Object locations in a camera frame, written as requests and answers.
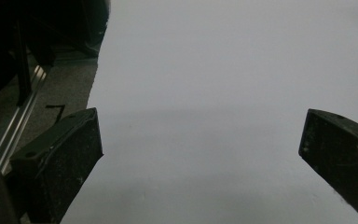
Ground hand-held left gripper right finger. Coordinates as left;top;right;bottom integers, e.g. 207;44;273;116
297;108;358;224

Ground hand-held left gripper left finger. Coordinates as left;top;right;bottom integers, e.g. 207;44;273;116
8;107;104;224

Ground black metal stand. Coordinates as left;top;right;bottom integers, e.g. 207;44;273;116
9;18;57;107

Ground silver metal rail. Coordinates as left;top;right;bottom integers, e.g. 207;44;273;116
0;64;48;175

